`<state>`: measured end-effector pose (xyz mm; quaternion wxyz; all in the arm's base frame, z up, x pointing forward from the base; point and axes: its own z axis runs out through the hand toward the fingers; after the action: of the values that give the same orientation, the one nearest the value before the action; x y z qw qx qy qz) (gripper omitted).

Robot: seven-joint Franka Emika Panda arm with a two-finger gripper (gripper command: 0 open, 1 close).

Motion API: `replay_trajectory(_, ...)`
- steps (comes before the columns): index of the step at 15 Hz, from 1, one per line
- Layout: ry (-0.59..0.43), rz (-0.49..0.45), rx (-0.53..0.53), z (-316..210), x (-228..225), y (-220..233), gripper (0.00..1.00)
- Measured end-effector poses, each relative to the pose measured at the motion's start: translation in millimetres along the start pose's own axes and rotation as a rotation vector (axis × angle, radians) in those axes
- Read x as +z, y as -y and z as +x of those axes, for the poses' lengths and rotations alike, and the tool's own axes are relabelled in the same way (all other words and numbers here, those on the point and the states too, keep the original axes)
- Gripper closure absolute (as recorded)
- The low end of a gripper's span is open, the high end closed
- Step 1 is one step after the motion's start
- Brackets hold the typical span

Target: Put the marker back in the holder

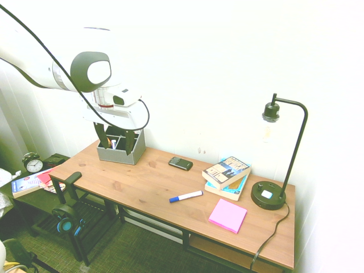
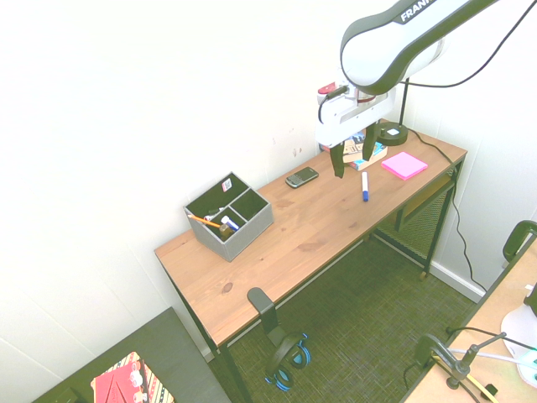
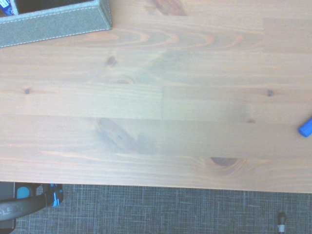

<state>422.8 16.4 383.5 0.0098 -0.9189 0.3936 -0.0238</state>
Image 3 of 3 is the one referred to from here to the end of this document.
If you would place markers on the blue white marker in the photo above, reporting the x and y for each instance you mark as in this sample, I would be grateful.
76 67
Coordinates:
5 7

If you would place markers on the grey felt desk organizer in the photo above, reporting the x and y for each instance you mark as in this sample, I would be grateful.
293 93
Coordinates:
56 26

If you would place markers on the black blue headphones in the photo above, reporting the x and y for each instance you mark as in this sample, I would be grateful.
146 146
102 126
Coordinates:
29 203

